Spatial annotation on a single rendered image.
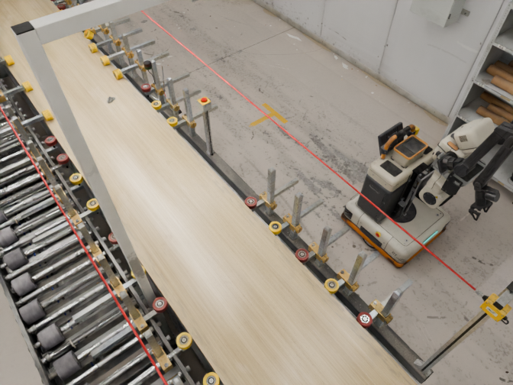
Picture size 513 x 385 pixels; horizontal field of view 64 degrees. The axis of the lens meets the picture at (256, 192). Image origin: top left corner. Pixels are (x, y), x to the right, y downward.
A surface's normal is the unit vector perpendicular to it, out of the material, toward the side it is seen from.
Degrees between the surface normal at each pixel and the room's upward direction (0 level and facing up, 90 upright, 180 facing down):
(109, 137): 0
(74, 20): 90
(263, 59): 0
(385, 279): 0
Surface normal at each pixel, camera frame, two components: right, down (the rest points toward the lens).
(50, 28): 0.62, 0.62
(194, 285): 0.00, -0.62
